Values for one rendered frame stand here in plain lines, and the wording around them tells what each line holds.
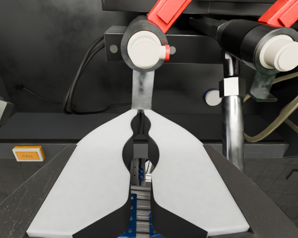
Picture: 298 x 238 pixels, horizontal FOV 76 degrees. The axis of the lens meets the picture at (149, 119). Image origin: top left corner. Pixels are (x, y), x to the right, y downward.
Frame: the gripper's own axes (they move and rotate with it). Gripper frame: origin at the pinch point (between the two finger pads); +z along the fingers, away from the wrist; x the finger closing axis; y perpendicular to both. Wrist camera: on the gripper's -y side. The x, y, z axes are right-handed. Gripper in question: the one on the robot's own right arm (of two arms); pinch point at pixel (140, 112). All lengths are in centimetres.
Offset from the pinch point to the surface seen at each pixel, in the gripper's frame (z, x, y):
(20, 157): 18.5, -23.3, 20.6
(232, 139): 2.1, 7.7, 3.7
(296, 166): 116, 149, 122
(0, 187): 117, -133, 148
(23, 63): 31.5, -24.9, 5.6
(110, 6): 16.3, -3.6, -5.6
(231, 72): 5.5, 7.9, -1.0
